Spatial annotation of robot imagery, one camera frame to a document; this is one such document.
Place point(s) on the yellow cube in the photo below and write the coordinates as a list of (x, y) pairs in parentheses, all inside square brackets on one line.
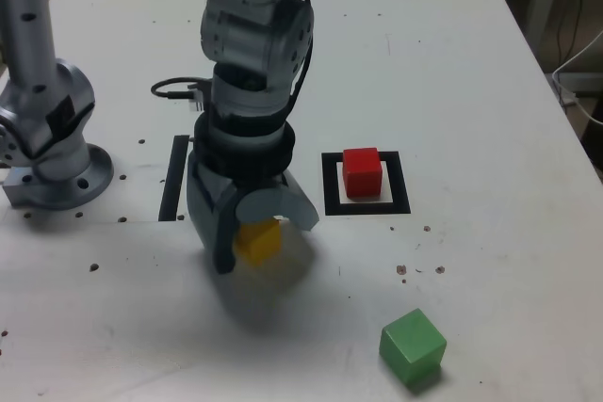
[(259, 244)]

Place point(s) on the black tape square outline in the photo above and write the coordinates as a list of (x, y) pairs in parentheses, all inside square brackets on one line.
[(330, 185)]

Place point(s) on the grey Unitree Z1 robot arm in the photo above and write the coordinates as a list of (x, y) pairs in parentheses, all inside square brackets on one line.
[(254, 35)]

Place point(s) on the red cube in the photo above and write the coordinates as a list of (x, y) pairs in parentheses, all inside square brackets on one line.
[(362, 173)]

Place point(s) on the black tape strip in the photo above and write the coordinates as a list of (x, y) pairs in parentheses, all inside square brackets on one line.
[(172, 181)]

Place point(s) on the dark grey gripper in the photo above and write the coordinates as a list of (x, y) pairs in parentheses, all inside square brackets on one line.
[(216, 188)]

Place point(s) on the green cube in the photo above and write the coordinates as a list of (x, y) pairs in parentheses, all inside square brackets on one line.
[(410, 345)]

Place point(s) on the grey metal frame post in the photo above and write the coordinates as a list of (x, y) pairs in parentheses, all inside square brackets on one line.
[(542, 6)]

